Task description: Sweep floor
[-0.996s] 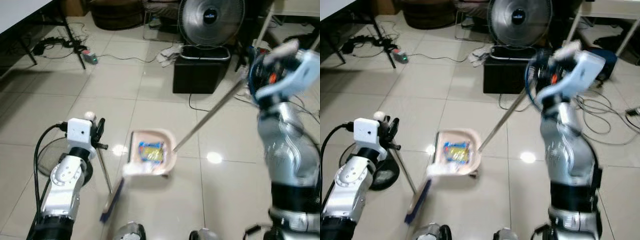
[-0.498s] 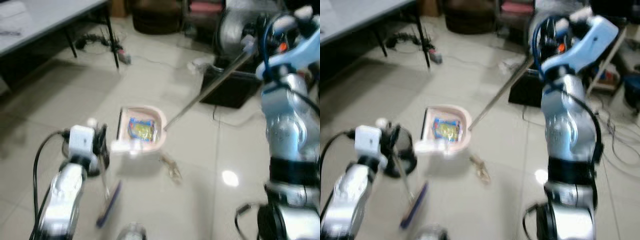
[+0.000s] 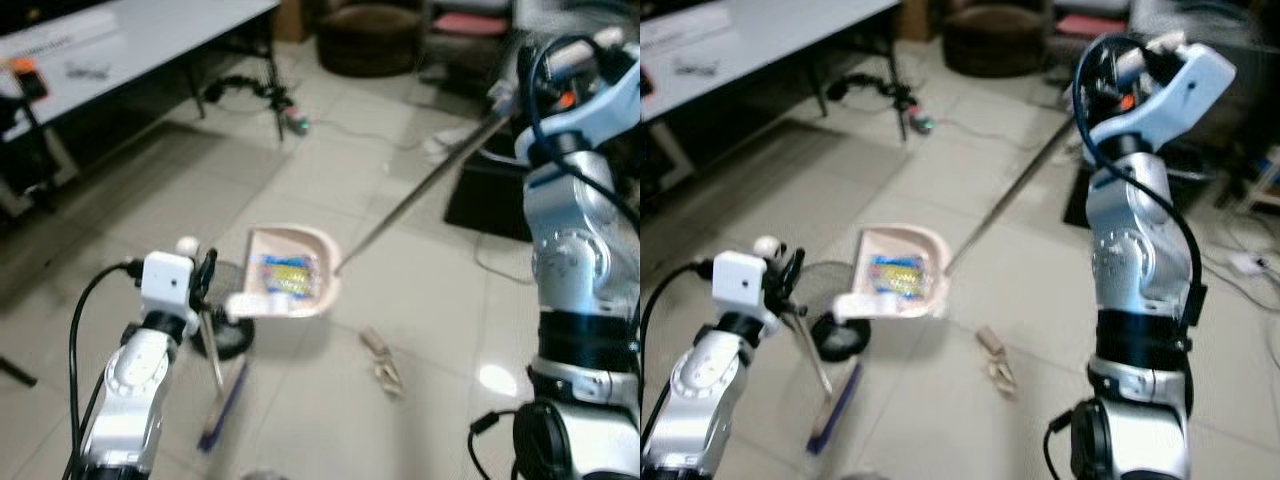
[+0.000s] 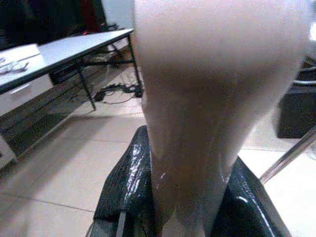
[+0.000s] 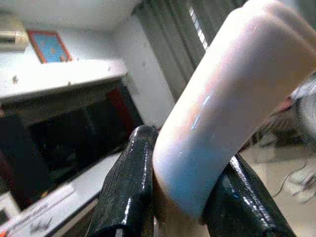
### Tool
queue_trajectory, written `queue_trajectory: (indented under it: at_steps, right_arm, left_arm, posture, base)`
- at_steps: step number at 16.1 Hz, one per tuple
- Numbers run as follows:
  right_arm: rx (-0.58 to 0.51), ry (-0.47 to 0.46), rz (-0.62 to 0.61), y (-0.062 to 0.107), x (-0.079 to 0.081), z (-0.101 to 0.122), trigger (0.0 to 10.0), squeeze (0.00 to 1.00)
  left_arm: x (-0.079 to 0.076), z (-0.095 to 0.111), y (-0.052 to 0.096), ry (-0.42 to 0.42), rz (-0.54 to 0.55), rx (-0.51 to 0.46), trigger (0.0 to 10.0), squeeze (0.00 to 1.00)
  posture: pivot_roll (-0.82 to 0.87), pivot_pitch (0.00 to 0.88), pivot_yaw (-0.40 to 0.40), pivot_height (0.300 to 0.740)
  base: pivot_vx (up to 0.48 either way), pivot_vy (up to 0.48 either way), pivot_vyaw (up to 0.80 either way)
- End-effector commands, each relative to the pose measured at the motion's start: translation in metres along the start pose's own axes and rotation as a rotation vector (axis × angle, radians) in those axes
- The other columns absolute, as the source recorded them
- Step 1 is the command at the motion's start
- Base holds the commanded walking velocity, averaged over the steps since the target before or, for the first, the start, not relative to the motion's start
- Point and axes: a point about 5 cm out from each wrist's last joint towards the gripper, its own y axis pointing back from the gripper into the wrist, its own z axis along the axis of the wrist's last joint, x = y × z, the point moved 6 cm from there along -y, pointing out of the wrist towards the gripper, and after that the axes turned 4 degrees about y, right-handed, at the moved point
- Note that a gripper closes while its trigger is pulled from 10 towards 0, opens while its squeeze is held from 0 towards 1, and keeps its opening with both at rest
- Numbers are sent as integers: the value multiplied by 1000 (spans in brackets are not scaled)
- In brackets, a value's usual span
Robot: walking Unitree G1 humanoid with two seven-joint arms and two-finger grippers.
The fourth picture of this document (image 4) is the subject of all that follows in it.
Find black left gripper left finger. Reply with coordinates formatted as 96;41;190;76
86;125;158;237

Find black power strip with cables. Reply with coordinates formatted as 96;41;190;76
94;82;144;104

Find grey table with black legs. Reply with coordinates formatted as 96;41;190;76
0;28;143;111

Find white low drawer cabinet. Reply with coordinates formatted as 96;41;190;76
0;74;54;171

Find silver metal broom pole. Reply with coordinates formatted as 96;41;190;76
259;128;316;185

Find white paper with black print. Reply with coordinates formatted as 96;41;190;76
0;43;44;76

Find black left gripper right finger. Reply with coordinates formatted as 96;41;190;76
212;156;292;237

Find black box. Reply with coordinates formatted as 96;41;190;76
276;55;316;139

